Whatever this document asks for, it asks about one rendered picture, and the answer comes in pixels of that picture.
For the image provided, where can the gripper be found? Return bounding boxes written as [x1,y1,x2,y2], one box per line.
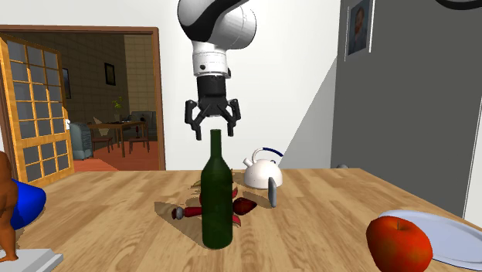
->
[184,74,243,142]

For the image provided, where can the wooden chair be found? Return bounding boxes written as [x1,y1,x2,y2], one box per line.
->
[127,121,151,155]
[87,121,114,155]

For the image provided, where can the dark green glass bottle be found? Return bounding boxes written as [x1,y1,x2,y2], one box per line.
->
[200,128,234,250]

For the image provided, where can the dark red pepper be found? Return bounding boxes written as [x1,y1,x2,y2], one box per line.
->
[232,196,259,216]

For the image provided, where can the wooden dining table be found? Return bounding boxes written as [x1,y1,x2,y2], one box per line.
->
[87,120,148,158]

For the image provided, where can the grey armchair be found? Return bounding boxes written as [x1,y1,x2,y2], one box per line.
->
[69,121,94,162]

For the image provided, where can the wooden door with glass panes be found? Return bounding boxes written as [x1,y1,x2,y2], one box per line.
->
[0,32,76,188]

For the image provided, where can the blue bowl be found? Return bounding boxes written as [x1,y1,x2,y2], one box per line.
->
[9,178,48,231]

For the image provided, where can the red apple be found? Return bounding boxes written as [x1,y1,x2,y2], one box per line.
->
[365,216,434,272]

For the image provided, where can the brown figure on white base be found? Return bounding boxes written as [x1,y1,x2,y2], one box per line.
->
[0,150,64,272]

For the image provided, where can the white plate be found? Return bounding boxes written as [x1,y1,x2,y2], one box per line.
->
[377,209,482,272]

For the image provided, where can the white kettle with blue handle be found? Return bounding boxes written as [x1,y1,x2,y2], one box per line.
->
[242,147,285,190]

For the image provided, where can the red-handled tool with grey end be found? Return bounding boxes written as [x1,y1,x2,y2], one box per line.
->
[171,206,204,221]

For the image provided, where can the dark framed wall picture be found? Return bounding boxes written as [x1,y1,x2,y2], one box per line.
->
[62,67,72,100]
[104,62,117,87]

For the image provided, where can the framed portrait wall picture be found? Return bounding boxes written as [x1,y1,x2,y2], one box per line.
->
[344,0,376,63]

